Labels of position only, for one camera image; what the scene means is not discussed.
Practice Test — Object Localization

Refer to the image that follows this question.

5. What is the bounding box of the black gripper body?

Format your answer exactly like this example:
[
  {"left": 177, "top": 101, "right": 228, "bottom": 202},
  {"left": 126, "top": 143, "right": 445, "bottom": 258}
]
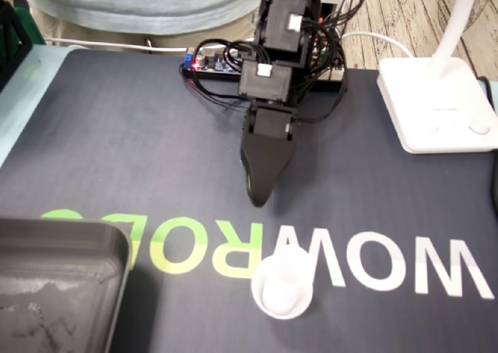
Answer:
[{"left": 240, "top": 102, "right": 300, "bottom": 142}]

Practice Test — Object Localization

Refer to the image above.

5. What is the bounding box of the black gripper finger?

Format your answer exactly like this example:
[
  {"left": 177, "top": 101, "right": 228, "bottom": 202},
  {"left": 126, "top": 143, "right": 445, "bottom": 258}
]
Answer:
[
  {"left": 240, "top": 150, "right": 256, "bottom": 205},
  {"left": 241, "top": 131, "right": 297, "bottom": 208}
]

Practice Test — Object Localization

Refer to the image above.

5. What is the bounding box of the white plastic cup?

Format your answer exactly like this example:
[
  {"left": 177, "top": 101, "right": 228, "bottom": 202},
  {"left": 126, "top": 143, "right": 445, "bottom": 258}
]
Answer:
[{"left": 251, "top": 246, "right": 314, "bottom": 321}]

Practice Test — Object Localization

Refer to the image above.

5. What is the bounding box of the blue circuit board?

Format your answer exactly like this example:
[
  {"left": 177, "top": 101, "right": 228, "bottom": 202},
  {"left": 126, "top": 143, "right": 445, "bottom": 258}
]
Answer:
[{"left": 182, "top": 48, "right": 244, "bottom": 75}]

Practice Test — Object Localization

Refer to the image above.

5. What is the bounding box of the servo driver board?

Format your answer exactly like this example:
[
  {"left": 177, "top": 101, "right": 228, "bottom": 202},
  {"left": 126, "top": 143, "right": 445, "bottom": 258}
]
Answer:
[{"left": 310, "top": 37, "right": 347, "bottom": 82}]

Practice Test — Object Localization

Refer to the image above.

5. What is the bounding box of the dark grey WOWROBO mat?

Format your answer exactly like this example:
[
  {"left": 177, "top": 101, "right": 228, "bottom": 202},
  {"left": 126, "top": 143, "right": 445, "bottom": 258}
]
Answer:
[{"left": 0, "top": 48, "right": 498, "bottom": 353}]

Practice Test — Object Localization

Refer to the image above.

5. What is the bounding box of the white desk lamp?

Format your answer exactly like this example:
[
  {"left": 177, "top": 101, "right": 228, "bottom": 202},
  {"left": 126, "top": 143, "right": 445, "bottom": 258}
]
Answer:
[{"left": 376, "top": 0, "right": 498, "bottom": 155}]

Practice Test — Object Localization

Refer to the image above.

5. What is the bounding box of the person in light blue shirt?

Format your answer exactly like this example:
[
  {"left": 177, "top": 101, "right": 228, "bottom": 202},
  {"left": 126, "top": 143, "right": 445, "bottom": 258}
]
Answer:
[{"left": 17, "top": 0, "right": 269, "bottom": 47}]

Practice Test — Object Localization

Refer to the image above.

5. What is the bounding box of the dark grey plastic tray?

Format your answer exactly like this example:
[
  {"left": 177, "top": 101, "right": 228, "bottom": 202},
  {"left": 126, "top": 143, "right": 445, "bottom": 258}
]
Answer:
[{"left": 0, "top": 215, "right": 133, "bottom": 353}]

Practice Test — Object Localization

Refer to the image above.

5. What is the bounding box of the green container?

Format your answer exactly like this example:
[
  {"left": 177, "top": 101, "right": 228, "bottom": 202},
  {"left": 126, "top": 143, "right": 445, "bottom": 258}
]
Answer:
[{"left": 12, "top": 6, "right": 43, "bottom": 45}]

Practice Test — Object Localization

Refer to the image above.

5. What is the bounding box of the thin black cable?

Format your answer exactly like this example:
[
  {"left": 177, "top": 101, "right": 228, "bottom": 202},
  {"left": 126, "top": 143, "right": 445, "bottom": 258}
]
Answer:
[
  {"left": 181, "top": 37, "right": 258, "bottom": 115},
  {"left": 295, "top": 0, "right": 369, "bottom": 124}
]

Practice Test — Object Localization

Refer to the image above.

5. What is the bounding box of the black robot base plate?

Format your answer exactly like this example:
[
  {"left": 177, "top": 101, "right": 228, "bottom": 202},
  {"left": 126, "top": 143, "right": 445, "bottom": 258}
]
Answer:
[{"left": 179, "top": 62, "right": 349, "bottom": 94}]

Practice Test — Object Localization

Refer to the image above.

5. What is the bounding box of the white power cable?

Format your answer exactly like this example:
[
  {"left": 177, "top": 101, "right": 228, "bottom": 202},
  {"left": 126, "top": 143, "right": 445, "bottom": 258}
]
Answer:
[
  {"left": 340, "top": 31, "right": 414, "bottom": 58},
  {"left": 44, "top": 37, "right": 188, "bottom": 54}
]

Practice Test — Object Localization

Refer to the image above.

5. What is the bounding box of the thick black cable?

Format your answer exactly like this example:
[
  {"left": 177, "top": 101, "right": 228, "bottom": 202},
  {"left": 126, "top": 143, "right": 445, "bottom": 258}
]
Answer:
[{"left": 477, "top": 75, "right": 498, "bottom": 218}]

